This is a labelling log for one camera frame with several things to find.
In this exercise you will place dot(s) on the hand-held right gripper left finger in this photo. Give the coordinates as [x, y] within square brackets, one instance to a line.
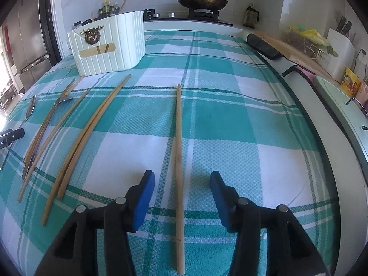
[145, 201]

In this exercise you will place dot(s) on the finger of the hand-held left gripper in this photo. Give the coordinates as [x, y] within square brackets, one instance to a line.
[13, 135]

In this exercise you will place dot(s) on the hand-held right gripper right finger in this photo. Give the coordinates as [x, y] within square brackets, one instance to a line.
[221, 201]

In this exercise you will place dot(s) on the metal spoon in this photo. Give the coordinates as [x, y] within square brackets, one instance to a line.
[31, 109]
[64, 99]

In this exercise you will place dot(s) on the wooden chopstick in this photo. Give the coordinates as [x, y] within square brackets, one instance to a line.
[68, 87]
[92, 17]
[178, 164]
[23, 194]
[63, 185]
[76, 87]
[123, 5]
[49, 208]

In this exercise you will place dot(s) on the white ribbed utensil holder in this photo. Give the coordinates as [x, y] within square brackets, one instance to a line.
[123, 43]

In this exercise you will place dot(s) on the teal checkered tablecloth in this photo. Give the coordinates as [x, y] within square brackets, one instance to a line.
[230, 120]

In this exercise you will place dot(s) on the steel refrigerator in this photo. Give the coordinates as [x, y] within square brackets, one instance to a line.
[28, 40]

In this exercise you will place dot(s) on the white-labelled spice jar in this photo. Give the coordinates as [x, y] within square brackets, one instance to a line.
[77, 25]

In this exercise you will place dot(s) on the light green appliance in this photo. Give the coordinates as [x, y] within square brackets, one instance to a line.
[336, 100]

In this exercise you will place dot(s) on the yellow-capped oil bottle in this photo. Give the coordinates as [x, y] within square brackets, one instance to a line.
[106, 7]

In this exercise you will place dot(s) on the black oblong object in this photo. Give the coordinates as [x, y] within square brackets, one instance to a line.
[264, 47]

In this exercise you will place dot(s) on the wooden cutting board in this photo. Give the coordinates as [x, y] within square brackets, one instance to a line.
[287, 49]

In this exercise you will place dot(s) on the yellow snack packet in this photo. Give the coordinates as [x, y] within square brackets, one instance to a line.
[350, 83]

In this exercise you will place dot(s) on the yellow packaged snack basket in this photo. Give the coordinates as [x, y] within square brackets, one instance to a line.
[304, 38]

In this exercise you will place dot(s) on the black gas stove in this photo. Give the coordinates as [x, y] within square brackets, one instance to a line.
[201, 17]

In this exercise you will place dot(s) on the olive glass pitcher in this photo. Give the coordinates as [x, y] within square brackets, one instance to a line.
[250, 17]

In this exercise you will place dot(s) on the white knife block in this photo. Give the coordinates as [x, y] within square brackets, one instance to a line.
[342, 51]

